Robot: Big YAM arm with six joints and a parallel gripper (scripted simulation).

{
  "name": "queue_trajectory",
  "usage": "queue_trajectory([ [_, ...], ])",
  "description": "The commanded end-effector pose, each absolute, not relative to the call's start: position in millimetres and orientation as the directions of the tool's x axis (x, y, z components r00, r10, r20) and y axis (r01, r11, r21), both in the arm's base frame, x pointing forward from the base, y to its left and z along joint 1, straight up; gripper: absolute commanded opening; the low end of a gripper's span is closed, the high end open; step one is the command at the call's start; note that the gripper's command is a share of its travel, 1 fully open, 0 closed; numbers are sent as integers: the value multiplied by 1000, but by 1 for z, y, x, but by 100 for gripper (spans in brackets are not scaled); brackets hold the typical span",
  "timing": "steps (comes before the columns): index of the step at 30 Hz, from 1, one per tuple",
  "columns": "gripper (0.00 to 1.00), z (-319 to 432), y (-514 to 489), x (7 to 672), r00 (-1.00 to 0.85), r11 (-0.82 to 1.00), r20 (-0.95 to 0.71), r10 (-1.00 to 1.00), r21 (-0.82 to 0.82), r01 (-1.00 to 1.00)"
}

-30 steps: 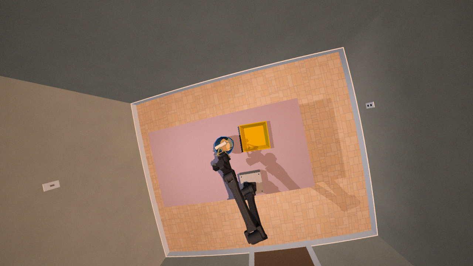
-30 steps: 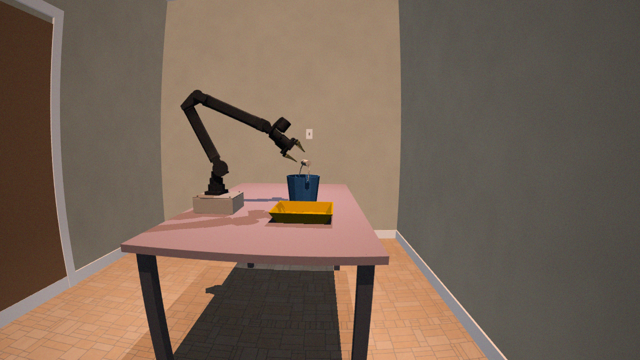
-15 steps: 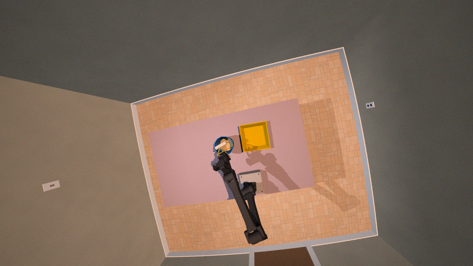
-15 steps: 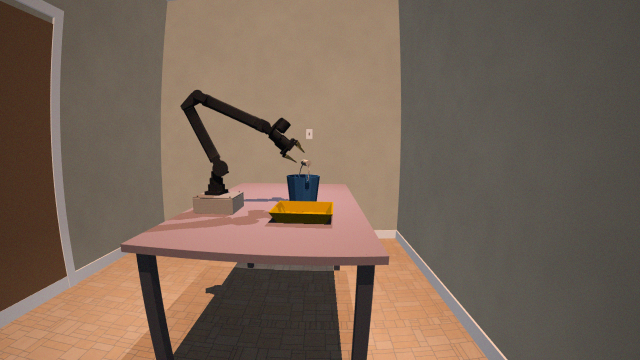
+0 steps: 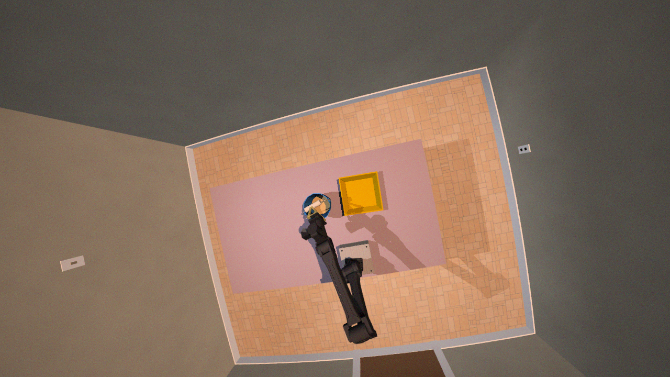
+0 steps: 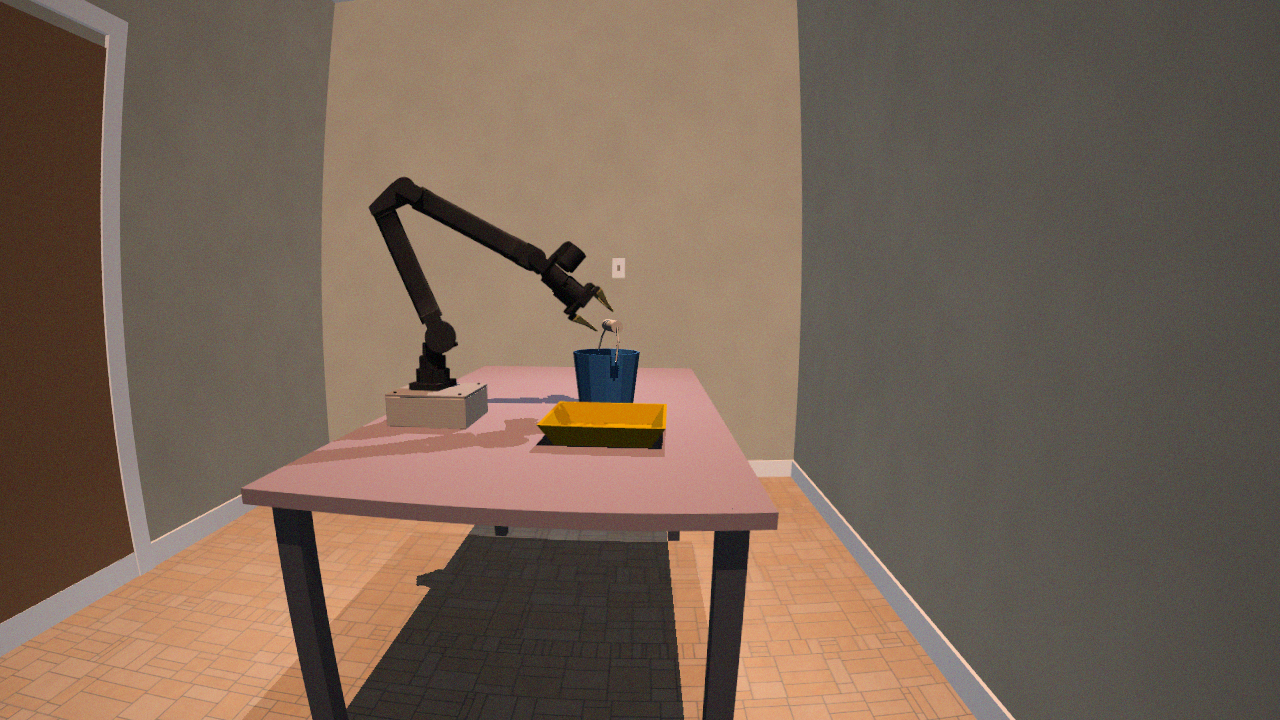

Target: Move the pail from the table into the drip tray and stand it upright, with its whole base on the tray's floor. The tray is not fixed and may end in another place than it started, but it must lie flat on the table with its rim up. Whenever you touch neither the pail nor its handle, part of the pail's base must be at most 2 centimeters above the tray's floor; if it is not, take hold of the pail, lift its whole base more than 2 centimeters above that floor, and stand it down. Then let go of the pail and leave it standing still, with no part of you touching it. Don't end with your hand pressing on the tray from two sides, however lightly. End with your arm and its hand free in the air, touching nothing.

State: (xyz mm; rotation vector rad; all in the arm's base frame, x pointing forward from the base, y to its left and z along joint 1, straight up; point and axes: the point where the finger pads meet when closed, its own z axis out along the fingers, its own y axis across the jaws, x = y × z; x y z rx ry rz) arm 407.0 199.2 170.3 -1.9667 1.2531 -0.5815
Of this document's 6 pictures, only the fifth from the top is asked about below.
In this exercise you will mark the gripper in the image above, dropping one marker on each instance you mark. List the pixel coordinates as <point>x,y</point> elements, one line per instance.
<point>316,216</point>

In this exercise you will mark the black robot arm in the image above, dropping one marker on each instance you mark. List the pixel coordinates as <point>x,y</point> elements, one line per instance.
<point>353,304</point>

